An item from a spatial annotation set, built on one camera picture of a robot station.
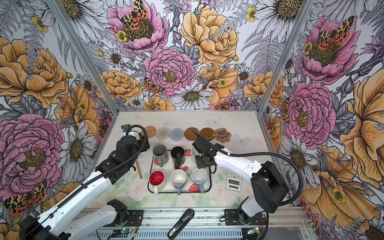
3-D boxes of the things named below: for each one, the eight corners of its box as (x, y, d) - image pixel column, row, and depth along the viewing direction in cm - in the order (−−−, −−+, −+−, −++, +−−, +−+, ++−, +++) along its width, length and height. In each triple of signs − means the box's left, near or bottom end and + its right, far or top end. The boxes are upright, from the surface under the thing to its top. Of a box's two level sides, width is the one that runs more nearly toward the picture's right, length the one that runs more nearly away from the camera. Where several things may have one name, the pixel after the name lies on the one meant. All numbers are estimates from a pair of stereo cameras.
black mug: (171, 169, 92) (169, 162, 85) (173, 154, 99) (171, 146, 92) (184, 169, 92) (183, 162, 85) (185, 154, 99) (184, 146, 92)
